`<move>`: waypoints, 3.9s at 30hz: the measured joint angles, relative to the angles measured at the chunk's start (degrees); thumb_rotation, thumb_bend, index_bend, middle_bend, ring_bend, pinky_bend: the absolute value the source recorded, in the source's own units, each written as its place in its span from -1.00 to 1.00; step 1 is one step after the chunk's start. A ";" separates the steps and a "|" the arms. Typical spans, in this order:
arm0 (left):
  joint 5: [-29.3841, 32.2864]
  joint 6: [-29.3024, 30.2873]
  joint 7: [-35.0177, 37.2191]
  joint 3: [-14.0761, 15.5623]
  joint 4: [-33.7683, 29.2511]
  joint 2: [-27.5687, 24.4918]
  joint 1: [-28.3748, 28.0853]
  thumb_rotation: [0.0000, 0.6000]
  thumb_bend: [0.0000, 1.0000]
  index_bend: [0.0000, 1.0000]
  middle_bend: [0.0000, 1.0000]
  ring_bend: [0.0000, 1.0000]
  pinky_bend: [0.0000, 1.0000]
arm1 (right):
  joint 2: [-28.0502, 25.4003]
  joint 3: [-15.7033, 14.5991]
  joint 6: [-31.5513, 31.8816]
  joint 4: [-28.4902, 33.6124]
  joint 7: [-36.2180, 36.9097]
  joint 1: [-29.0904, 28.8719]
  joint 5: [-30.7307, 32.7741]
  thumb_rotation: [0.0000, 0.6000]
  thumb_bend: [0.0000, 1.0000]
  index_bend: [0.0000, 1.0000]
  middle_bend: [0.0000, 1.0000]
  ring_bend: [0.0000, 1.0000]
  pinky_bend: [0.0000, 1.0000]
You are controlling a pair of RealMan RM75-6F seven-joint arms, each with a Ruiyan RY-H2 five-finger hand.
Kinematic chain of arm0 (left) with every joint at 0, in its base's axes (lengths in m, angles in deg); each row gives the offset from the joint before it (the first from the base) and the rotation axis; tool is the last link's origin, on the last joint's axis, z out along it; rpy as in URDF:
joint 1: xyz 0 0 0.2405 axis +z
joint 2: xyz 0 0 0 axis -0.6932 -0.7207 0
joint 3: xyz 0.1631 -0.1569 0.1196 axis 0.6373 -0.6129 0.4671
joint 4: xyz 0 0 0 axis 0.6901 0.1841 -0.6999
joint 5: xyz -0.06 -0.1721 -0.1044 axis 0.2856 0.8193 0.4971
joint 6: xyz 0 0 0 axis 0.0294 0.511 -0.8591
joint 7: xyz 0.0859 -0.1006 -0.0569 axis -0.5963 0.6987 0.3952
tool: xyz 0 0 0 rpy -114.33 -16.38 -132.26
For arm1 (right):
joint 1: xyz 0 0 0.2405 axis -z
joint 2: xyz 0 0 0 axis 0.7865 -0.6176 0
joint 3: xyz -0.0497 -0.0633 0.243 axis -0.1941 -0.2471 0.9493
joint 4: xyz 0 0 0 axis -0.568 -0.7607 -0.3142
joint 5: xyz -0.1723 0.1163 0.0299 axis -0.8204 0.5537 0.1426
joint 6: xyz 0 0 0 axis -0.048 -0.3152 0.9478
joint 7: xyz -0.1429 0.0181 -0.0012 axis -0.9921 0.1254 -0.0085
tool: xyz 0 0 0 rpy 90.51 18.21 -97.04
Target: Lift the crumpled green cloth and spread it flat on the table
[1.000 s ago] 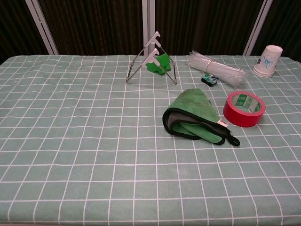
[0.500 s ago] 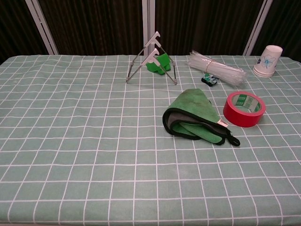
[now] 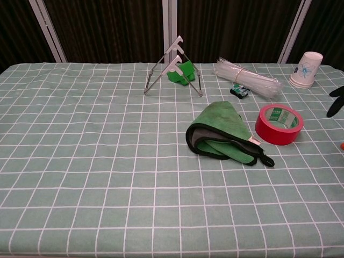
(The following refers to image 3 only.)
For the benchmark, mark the white partition frame post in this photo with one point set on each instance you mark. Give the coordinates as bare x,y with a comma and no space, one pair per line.
45,27
166,21
295,27

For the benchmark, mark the clear wrapped straw bundle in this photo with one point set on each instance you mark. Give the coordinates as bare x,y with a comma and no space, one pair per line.
242,74

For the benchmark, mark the small green black toy car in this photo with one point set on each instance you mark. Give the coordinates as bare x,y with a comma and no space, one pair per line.
239,91

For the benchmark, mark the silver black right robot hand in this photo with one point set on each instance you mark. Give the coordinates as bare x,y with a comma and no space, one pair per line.
336,106

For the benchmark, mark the red adhesive tape roll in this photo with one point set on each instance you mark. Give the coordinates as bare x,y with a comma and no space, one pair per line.
271,134

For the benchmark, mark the green plastic block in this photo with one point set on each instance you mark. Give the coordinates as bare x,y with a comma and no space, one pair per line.
185,70

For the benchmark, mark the white floral paper cup stack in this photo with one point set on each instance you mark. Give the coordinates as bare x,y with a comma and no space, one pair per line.
306,70

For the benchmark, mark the green white checked tablecloth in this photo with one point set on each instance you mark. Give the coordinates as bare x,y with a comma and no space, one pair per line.
107,161

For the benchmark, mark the green and grey cloth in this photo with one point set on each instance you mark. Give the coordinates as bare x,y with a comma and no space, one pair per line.
223,118

